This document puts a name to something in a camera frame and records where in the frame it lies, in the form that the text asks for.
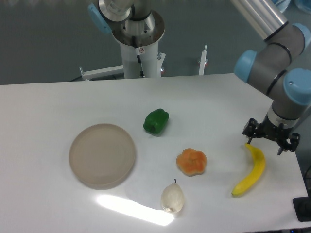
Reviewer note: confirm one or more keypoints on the clear plastic bag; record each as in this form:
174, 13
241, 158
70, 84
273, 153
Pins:
303, 5

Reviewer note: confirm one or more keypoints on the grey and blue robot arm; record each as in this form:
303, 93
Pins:
265, 71

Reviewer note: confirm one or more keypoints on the green bell pepper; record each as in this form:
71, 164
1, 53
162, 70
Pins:
156, 121

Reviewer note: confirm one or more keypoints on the blue plastic bag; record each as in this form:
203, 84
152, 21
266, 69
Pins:
282, 5

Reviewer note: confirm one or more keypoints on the white left support bracket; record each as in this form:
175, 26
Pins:
101, 73

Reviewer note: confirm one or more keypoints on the black device at table edge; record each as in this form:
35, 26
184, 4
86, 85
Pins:
302, 206

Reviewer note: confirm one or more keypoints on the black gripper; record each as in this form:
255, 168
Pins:
269, 131

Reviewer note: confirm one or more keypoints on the orange bread roll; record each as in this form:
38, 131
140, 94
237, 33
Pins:
191, 162

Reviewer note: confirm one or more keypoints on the white right support bracket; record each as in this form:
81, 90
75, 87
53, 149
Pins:
203, 61

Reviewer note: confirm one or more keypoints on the yellow banana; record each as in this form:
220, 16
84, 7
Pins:
259, 164

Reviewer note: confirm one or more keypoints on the pale translucent pear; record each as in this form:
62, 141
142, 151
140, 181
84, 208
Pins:
172, 198

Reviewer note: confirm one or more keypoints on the beige round plate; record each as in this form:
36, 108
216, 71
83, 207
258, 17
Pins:
102, 156

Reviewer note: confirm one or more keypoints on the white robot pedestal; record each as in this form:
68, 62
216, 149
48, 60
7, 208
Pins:
138, 40

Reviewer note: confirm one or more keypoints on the white support bracket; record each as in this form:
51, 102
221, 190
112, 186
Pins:
101, 73
203, 61

